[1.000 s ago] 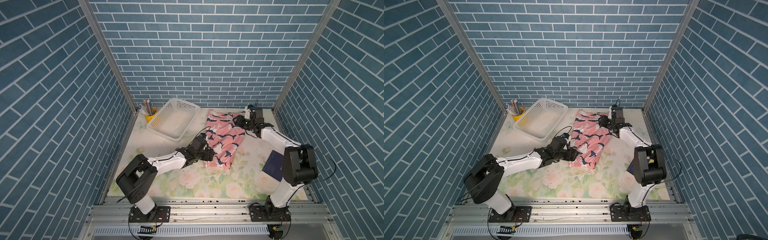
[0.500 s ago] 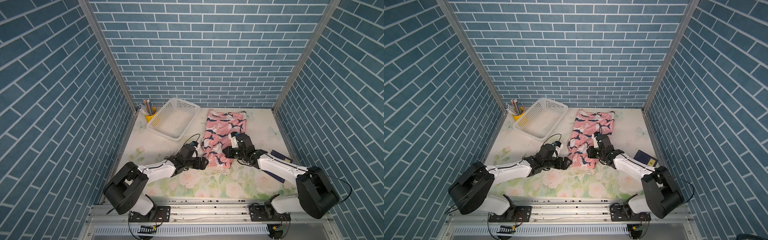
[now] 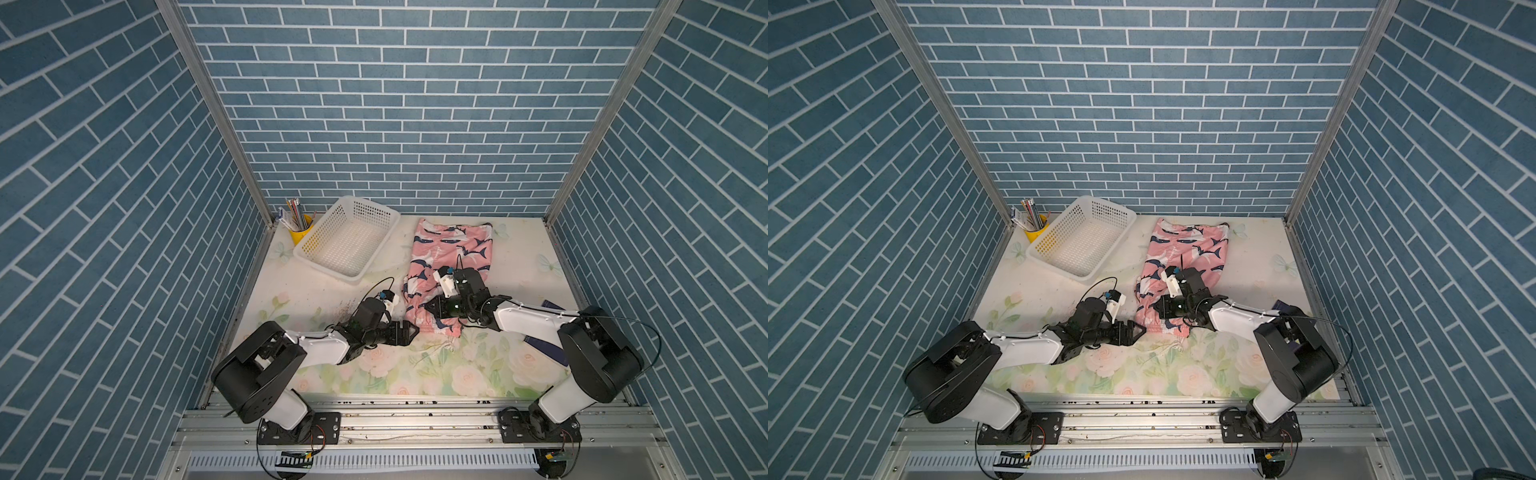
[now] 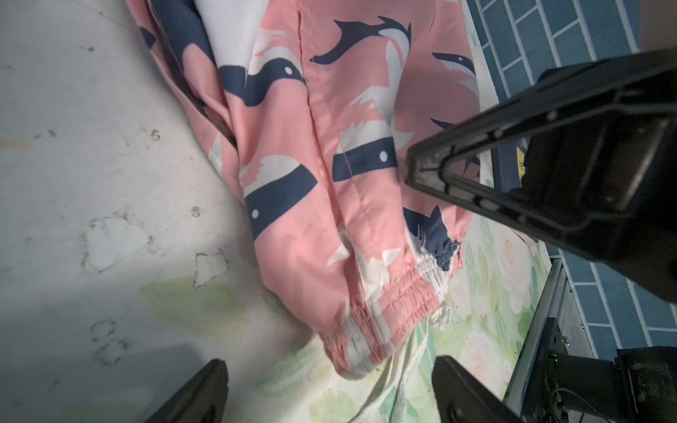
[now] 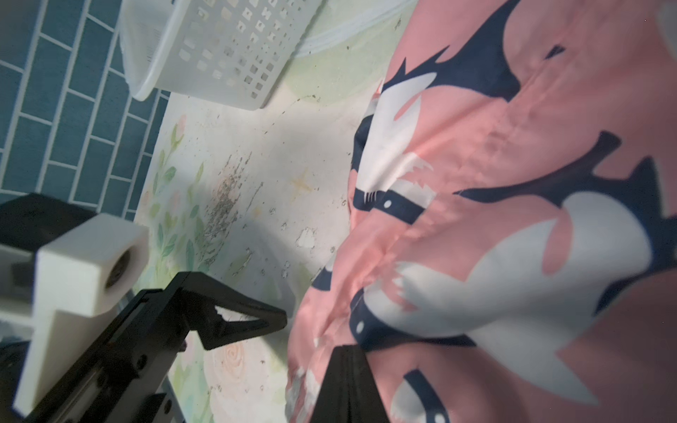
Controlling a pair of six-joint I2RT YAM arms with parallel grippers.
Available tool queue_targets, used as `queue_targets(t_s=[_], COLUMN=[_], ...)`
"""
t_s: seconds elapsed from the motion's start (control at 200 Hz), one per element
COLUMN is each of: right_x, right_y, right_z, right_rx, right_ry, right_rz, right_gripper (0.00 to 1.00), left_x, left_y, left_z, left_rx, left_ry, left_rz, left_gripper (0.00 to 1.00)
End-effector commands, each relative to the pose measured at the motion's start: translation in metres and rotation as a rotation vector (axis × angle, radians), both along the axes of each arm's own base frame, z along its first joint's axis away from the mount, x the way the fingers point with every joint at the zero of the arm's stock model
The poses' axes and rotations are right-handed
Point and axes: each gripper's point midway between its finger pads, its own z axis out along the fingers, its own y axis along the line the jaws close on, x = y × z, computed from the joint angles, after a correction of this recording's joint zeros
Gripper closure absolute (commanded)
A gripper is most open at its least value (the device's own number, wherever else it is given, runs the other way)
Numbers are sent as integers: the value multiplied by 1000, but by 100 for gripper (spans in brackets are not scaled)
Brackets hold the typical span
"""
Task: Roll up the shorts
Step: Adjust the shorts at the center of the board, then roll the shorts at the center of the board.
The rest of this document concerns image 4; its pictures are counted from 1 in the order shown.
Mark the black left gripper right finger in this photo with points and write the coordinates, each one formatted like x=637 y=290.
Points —
x=461 y=398

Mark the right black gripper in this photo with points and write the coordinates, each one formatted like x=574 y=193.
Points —
x=600 y=165

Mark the navy blue book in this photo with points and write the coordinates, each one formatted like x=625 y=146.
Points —
x=507 y=163

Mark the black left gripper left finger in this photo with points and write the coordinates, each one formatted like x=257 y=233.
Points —
x=202 y=399

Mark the pink shark print shorts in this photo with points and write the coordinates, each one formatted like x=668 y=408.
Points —
x=307 y=110

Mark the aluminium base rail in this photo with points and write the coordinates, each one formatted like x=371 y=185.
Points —
x=557 y=327

